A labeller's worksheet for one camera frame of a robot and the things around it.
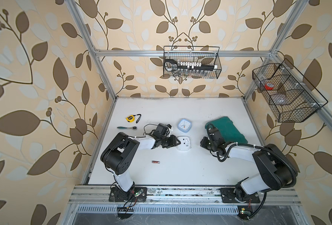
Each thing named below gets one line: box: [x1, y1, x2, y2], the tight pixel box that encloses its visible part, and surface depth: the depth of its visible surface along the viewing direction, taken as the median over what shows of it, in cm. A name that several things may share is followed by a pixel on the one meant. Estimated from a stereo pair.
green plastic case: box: [204, 116, 249, 144], surface depth 97 cm
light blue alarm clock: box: [177, 118, 192, 134], surface depth 102 cm
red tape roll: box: [264, 82, 275, 90], surface depth 84 cm
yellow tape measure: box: [125, 113, 142, 124], surface depth 107 cm
